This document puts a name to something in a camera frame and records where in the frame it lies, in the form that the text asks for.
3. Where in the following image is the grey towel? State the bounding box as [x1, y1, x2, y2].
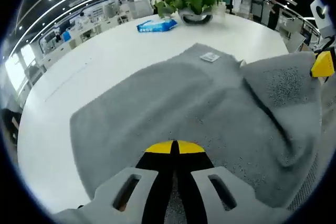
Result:
[69, 42, 328, 209]

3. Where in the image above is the clear glass vase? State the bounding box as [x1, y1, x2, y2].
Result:
[214, 1, 227, 16]

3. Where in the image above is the grey mesh office chair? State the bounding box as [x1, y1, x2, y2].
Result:
[286, 76, 336, 211]

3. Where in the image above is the grey black plant pot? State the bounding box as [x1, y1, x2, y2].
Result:
[177, 8, 213, 25]

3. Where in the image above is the blue wet wipes packet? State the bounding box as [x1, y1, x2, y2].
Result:
[136, 18, 179, 33]

